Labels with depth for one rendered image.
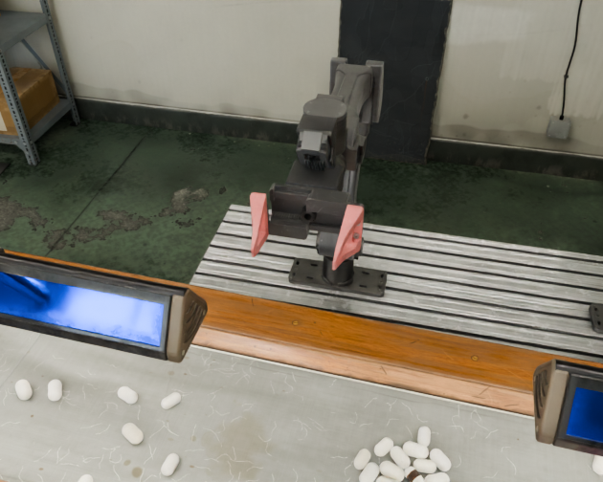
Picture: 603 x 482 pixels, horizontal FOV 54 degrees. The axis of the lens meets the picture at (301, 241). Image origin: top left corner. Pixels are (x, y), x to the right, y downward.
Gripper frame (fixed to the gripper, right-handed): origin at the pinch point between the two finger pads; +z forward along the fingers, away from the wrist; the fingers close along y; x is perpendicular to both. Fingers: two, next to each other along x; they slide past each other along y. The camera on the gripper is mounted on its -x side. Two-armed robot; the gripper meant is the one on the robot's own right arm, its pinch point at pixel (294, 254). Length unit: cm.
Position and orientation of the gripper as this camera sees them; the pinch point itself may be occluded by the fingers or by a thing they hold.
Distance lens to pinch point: 69.6
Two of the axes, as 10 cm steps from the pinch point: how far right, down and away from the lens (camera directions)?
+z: -2.2, 6.4, -7.3
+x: 0.0, 7.5, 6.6
